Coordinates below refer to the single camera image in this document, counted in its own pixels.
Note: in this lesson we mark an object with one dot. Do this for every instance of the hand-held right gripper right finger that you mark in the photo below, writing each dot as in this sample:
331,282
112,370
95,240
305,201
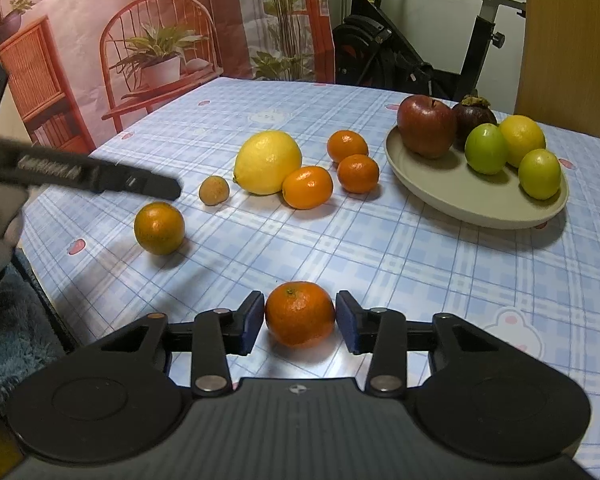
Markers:
346,322

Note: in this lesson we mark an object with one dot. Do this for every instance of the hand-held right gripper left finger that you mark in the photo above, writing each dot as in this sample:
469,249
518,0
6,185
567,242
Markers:
254,325

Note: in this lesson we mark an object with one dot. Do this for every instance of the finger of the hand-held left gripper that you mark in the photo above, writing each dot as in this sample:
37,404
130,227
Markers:
145,184

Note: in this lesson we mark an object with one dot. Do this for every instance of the greenish orange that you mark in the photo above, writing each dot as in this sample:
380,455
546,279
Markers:
159,227

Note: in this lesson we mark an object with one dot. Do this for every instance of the small orange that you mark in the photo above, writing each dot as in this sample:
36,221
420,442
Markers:
347,145
358,173
307,187
300,314

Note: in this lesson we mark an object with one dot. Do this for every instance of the brown longan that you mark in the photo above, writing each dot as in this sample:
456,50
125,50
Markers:
214,190

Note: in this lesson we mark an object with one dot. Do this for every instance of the large yellow lemon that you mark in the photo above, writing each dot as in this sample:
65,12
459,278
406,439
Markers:
267,162

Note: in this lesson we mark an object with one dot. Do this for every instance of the beige plate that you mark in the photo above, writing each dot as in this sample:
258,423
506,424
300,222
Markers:
455,195

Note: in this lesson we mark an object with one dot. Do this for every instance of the red apple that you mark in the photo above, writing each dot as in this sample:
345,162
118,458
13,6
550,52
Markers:
426,127

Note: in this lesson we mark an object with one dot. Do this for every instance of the green round fruit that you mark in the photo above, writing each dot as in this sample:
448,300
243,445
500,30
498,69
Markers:
486,149
540,174

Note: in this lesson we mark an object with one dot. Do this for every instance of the dark purple mangosteen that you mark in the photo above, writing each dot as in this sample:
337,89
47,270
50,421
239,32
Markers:
477,117

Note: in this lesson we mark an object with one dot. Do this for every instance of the small yellow lemon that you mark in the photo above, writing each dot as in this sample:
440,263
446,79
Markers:
522,137

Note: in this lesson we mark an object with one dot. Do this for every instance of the person's left hand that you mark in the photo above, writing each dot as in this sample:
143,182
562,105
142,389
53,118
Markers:
5,220

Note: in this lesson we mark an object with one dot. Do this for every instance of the black exercise bike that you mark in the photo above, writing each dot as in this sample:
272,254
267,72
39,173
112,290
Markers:
380,60

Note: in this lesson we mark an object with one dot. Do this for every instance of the wooden door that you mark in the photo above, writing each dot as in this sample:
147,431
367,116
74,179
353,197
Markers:
570,35

